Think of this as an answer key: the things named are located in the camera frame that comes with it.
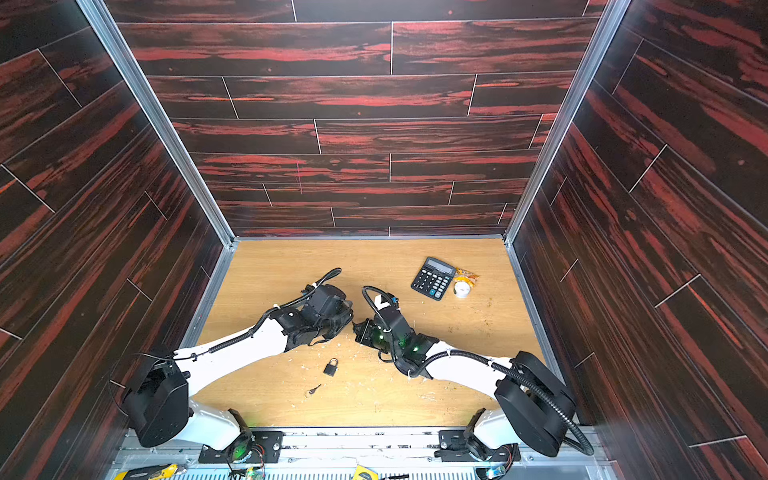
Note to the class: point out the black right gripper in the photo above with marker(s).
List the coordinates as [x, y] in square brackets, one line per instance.
[367, 332]

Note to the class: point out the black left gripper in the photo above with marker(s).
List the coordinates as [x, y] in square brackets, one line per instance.
[335, 315]

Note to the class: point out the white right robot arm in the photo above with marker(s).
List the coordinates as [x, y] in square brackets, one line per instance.
[535, 407]

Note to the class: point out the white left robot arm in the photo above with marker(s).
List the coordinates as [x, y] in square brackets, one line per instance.
[159, 397]

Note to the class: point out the grey padlock near left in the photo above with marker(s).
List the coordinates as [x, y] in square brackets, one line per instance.
[331, 367]

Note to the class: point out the black desktop calculator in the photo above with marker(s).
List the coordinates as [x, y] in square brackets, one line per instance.
[433, 278]

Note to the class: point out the white label roll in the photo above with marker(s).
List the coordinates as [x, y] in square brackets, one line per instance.
[462, 289]

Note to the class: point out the orange snack packet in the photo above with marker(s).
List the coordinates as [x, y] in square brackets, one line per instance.
[466, 276]

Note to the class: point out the yellow tool at front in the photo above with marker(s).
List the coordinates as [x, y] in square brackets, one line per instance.
[364, 473]

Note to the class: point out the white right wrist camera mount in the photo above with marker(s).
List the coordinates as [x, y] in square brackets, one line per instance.
[387, 303]

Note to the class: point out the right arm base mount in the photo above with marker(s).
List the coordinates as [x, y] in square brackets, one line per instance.
[463, 446]

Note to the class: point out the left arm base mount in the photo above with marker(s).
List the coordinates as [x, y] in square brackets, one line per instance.
[251, 446]

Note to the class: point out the aluminium corner post left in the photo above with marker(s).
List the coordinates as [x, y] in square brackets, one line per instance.
[114, 43]

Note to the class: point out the aluminium corner post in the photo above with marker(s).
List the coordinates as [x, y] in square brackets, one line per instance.
[114, 43]
[606, 30]

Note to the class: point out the aluminium corner post right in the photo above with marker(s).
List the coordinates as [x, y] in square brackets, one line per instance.
[606, 30]

